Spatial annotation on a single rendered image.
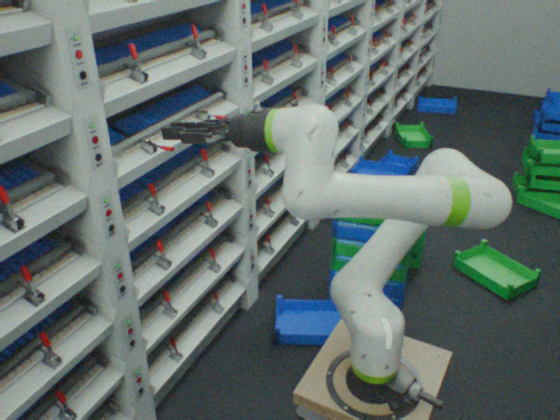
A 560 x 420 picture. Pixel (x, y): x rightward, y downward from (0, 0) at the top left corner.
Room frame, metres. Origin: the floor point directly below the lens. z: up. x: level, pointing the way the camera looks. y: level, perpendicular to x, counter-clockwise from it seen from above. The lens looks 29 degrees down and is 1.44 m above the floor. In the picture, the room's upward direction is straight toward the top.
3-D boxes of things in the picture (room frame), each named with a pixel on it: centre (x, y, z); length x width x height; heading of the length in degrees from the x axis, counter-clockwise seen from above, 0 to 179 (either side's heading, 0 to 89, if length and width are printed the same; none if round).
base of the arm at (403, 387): (1.00, -0.29, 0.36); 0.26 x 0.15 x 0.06; 52
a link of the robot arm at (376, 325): (1.04, -0.24, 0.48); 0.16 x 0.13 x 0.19; 15
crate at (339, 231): (1.83, -0.37, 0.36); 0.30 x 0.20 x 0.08; 73
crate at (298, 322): (1.61, -0.12, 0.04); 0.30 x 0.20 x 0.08; 88
